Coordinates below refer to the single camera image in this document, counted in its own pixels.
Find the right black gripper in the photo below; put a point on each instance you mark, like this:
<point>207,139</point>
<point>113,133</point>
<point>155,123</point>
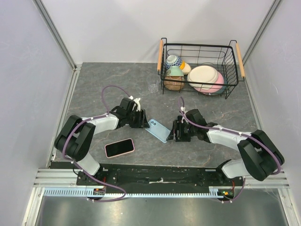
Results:
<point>178,125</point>

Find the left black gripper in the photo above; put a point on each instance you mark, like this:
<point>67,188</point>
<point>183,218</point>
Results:
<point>142,122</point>

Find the light blue phone case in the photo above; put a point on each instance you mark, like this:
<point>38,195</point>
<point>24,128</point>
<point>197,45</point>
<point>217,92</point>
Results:
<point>158,130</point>

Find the pink phone case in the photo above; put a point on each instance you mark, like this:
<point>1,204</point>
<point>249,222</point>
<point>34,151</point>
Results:
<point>133,147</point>

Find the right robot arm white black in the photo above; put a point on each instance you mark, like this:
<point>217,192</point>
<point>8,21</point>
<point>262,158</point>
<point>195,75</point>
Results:
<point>259,156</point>

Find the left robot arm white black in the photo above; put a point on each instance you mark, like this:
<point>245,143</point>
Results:
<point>75,137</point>

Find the clear glass cup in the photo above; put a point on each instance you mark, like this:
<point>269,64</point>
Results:
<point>153,82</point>

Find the brown bowl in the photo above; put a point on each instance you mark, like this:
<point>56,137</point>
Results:
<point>174,83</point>

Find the mint green bowl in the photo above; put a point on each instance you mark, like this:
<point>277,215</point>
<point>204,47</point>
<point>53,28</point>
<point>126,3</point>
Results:
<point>174,71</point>

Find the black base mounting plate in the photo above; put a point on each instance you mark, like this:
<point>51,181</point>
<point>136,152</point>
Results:
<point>119,175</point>

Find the pink plate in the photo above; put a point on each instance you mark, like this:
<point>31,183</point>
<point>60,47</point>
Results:
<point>214,88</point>

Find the blue white patterned bowl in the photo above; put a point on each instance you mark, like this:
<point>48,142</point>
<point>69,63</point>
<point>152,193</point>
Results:
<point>173,60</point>

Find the yellow white bowl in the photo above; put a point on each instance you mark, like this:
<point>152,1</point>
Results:
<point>185,67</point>

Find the cream plate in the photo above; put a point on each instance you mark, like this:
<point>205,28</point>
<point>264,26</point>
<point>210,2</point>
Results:
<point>203,75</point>

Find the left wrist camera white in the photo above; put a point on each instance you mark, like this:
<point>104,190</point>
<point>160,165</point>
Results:
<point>137,105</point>

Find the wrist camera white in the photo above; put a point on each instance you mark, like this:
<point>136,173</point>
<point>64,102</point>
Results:
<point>137,105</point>
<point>183,112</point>

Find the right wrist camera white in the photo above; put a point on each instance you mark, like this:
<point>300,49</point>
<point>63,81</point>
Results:
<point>183,112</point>

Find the black wire dish basket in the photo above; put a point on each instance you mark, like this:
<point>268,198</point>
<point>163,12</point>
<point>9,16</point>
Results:
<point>226,59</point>

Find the aluminium frame rail front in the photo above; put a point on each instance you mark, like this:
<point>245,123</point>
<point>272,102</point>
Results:
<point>55,178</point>

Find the blue slotted cable duct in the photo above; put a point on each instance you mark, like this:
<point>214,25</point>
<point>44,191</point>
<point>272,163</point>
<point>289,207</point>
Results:
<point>93,193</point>

